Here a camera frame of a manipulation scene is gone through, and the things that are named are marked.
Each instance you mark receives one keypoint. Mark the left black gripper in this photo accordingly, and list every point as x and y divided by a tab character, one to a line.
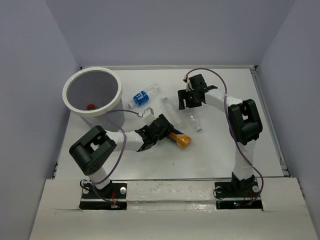
168	129

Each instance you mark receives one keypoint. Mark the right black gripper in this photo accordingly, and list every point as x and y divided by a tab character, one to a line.
183	94

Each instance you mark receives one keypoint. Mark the orange milk tea bottle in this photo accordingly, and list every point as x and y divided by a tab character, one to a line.
182	140

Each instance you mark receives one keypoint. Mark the red cap clear bottle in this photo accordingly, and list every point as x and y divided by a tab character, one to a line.
91	107

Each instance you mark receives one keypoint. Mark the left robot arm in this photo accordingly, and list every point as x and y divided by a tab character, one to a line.
92	150

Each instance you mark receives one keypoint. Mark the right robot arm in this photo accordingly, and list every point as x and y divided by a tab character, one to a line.
244	125

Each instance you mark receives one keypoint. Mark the white round bin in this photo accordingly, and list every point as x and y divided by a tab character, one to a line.
99	86

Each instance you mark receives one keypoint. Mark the clear ribbed bottle left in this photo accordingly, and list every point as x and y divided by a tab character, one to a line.
171	111

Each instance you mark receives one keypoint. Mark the clear ribbed bottle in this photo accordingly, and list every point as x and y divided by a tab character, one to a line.
171	111
193	120

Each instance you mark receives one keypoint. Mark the clear ribbed bottle right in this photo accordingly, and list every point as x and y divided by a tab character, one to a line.
193	120

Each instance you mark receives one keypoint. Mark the blue label water bottle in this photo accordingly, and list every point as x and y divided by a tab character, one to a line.
144	96

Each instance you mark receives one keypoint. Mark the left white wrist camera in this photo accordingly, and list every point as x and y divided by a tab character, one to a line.
148	116

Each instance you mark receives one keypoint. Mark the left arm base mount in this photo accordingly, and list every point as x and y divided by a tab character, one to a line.
111	198

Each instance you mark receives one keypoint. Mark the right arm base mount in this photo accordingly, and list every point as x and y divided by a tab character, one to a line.
229	199

